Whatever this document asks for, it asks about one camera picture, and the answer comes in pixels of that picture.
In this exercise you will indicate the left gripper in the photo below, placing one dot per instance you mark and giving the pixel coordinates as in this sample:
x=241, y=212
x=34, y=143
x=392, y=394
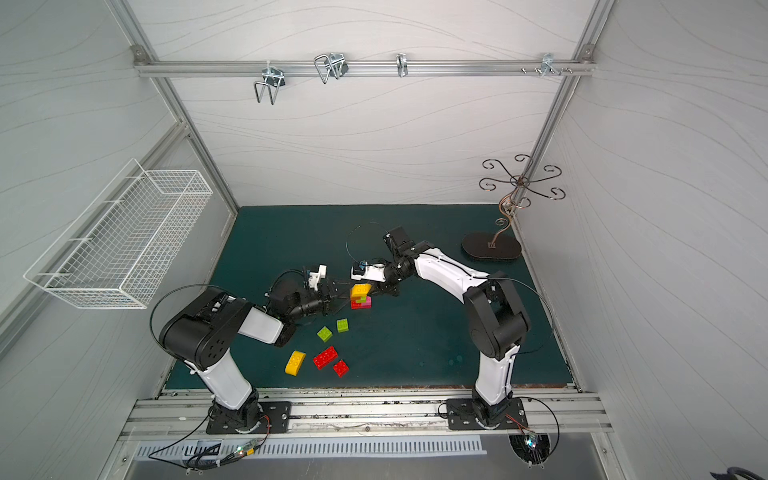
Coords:
x=327, y=302

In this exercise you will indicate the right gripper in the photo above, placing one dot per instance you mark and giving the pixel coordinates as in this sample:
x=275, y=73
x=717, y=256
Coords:
x=383, y=285

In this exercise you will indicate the yellow curved lego brick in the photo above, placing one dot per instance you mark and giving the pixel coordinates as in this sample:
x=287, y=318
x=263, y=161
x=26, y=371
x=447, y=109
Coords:
x=359, y=292

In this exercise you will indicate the green lego brick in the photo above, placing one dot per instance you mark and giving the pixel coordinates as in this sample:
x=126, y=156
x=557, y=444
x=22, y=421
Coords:
x=342, y=325
x=325, y=334

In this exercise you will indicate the red long lego brick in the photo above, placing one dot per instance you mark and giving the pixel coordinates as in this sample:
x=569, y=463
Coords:
x=325, y=358

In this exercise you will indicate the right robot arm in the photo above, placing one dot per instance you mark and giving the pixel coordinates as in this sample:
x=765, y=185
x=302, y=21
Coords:
x=498, y=321

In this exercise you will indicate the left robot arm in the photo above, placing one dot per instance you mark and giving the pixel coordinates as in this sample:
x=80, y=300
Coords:
x=201, y=335

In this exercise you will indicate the red small lego brick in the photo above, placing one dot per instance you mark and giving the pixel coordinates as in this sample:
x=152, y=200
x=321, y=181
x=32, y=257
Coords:
x=341, y=368

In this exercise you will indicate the yellow lego brick left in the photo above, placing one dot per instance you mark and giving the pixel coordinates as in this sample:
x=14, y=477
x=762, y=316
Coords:
x=295, y=363

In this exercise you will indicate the black metal hook stand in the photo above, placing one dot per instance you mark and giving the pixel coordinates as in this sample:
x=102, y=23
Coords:
x=501, y=245

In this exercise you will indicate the metal clip hook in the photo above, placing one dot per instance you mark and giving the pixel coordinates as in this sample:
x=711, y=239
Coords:
x=330, y=65
x=401, y=65
x=547, y=67
x=268, y=87

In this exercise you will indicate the left metal clip hook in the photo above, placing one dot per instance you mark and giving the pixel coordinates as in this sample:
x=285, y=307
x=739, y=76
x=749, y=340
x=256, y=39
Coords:
x=268, y=87

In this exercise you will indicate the right metal clip hook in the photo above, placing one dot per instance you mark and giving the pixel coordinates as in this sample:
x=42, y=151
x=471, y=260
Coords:
x=547, y=67

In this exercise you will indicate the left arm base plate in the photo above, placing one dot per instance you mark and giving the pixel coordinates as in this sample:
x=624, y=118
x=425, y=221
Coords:
x=252, y=418

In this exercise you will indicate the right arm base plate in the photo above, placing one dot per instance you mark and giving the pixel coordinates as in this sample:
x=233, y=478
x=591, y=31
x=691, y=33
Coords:
x=464, y=414

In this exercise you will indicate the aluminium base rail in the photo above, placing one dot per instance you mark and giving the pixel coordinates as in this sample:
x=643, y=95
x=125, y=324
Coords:
x=366, y=412

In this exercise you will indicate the white wire basket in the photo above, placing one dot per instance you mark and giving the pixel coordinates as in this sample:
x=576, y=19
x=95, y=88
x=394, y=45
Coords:
x=115, y=254

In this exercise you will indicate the horizontal aluminium rail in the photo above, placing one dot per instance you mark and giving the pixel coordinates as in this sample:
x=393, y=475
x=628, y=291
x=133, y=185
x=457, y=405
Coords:
x=357, y=68

